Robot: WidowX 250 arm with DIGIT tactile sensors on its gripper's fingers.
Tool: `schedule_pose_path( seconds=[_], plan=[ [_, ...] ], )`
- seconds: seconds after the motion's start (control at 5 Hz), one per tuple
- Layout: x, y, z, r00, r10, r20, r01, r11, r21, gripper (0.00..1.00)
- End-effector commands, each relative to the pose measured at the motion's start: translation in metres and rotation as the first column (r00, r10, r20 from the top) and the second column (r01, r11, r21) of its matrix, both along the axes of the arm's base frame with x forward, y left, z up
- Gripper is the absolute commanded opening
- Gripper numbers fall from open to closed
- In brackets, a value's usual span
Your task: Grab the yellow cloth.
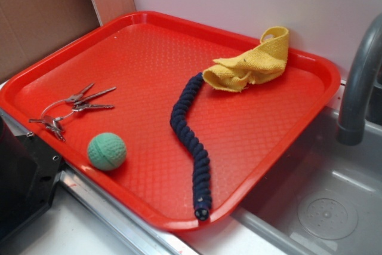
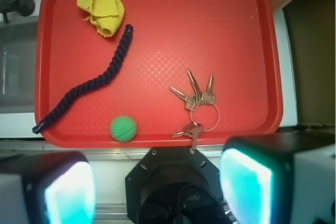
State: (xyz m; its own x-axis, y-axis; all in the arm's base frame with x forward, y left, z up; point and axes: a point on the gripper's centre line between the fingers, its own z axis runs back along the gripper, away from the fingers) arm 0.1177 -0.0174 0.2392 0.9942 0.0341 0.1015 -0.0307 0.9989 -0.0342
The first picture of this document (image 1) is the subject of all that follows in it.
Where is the silver key bunch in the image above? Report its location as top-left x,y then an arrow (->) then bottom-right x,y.
28,83 -> 116,142

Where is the brown cardboard panel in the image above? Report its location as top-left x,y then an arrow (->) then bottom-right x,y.
1,0 -> 135,82

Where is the green rubber ball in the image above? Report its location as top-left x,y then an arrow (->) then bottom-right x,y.
87,133 -> 127,171

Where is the grey faucet spout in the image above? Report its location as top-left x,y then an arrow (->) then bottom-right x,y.
336,15 -> 381,146

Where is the grey sink basin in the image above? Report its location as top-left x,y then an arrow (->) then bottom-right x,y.
233,108 -> 381,254

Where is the dark blue braided rope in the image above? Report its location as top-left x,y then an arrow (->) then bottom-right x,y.
170,72 -> 213,222

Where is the red plastic tray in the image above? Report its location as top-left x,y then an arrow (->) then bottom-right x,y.
1,12 -> 340,231

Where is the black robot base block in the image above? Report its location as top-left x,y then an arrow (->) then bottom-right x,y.
1,119 -> 63,242

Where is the yellow cloth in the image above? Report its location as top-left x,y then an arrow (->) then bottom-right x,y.
202,26 -> 289,93

